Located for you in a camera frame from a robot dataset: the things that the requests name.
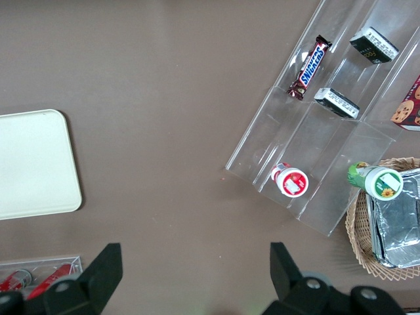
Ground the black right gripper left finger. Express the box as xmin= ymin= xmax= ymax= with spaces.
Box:
xmin=42 ymin=242 xmax=124 ymax=315

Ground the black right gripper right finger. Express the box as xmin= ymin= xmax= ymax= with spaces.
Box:
xmin=262 ymin=241 xmax=348 ymax=315

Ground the light woven wicker basket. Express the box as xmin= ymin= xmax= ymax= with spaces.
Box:
xmin=345 ymin=157 xmax=420 ymax=282

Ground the cream rectangular plastic tray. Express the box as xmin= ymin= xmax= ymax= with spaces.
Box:
xmin=0 ymin=109 xmax=83 ymax=221

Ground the clear acrylic bottle rack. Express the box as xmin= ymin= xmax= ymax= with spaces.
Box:
xmin=0 ymin=255 xmax=83 ymax=301

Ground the red-lid white yogurt bottle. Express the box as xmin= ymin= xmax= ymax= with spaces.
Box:
xmin=270 ymin=162 xmax=310 ymax=198

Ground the aluminium foil container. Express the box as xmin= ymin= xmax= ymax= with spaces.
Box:
xmin=366 ymin=169 xmax=420 ymax=270

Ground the clear acrylic tiered snack rack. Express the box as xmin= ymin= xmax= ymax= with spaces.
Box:
xmin=224 ymin=0 xmax=420 ymax=238

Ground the green-lid white drink bottle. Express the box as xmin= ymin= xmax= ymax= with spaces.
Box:
xmin=347 ymin=160 xmax=404 ymax=201

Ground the black snack box white label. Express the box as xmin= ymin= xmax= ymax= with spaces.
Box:
xmin=348 ymin=26 xmax=400 ymax=66
xmin=313 ymin=87 xmax=361 ymax=119

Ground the red chocolate chip cookie box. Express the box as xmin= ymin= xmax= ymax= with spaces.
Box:
xmin=390 ymin=74 xmax=420 ymax=132

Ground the Snickers chocolate bar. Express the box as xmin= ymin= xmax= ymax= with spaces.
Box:
xmin=286 ymin=35 xmax=333 ymax=102

